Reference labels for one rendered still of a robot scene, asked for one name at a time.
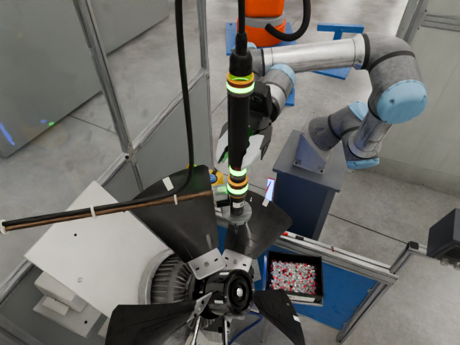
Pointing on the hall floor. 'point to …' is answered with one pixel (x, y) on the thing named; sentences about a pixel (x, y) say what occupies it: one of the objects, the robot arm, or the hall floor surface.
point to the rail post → (363, 311)
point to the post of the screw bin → (263, 330)
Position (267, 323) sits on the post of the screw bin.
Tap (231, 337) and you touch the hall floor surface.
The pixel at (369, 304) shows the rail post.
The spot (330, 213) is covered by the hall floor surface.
